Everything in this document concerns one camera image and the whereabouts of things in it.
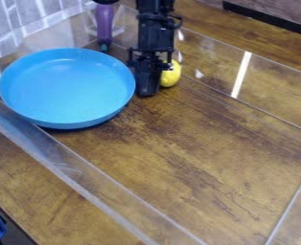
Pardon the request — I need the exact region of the dark baseboard strip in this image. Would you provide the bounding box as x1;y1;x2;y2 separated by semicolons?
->
223;0;301;34

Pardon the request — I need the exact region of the purple eggplant toy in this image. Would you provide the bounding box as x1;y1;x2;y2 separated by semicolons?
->
96;4;113;53

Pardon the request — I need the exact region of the yellow lemon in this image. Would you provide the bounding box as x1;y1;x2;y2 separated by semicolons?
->
160;59;182;88

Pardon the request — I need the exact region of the clear acrylic enclosure wall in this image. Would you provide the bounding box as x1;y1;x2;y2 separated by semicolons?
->
0;0;301;245

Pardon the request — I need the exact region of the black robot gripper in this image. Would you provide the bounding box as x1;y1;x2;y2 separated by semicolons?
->
128;0;183;97

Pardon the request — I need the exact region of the blue round plastic plate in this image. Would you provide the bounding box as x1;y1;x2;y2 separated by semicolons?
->
0;48;135;129

